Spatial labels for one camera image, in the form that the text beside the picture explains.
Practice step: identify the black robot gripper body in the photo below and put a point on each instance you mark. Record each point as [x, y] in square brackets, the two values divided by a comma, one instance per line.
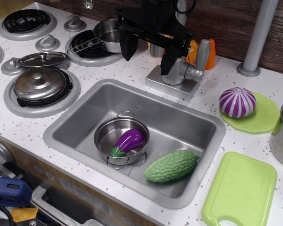
[160, 22]

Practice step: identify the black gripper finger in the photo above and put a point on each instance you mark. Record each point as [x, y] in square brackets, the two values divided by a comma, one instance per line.
[128, 42]
[169, 58]

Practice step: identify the grey toy faucet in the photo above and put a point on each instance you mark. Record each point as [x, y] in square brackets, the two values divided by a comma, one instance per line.
[184, 78]

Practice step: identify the orange toy bottle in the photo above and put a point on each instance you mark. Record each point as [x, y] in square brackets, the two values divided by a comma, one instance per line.
[191, 58]

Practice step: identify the back right stove burner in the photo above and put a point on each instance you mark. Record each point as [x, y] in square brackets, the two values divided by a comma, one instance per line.
[93, 56]

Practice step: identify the stove burner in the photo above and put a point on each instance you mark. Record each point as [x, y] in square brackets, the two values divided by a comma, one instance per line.
[93, 56]
[27, 24]

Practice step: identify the grey stove knob top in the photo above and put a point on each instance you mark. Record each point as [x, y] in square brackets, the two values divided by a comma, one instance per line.
[75, 25]

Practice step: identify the grey stove knob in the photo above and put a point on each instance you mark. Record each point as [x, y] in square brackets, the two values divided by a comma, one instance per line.
[75, 25]
[47, 44]
[12, 67]

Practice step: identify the grey toy sink basin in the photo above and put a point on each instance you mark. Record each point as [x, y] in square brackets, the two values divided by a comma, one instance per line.
[172, 127]

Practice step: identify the grey stove knob middle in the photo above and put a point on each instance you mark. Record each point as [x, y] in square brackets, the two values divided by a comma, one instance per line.
[47, 44]

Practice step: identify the grey vertical pole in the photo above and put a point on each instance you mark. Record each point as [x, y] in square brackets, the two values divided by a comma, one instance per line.
[249, 67]

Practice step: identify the purple white toy onion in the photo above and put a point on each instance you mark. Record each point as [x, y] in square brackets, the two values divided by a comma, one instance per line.
[237, 102]

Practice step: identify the steel pot lid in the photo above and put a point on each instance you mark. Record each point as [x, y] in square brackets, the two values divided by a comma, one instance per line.
[42, 59]

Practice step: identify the purple toy eggplant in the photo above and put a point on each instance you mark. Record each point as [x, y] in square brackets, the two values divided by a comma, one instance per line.
[130, 140]

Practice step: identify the steel lidded pot on burner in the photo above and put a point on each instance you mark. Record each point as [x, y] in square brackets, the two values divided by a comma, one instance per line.
[41, 86]

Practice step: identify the back left stove burner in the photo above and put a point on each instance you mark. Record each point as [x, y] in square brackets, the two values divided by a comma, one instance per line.
[27, 24]

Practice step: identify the green toy bitter gourd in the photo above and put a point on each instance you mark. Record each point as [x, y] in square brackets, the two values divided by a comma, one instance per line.
[171, 166]

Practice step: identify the light green round plate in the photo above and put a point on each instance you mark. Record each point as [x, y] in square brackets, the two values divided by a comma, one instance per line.
[263, 118]

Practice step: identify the grey stove knob lower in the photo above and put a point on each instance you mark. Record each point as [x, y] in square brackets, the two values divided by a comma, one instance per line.
[12, 67]

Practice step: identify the light green cutting board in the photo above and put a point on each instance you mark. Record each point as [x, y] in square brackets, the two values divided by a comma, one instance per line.
[241, 192]

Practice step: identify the yellow tape piece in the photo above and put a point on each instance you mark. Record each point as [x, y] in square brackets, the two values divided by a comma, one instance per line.
[20, 214]

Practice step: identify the steel saucepan with wire handle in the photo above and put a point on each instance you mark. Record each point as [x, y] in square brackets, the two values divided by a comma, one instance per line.
[105, 35]

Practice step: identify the small steel two-handled pot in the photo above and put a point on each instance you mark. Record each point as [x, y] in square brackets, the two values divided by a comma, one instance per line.
[107, 134]

